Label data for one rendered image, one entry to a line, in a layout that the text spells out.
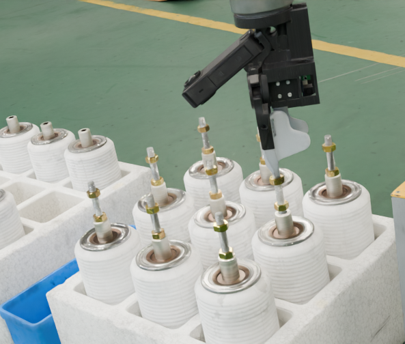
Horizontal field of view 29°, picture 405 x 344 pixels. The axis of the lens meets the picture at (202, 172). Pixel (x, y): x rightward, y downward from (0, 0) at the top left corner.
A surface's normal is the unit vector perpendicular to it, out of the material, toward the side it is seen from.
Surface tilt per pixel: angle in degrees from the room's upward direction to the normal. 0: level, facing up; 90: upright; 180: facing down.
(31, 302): 88
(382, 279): 90
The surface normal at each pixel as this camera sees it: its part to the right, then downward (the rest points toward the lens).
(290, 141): -0.07, 0.44
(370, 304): 0.73, 0.15
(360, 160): -0.18, -0.90
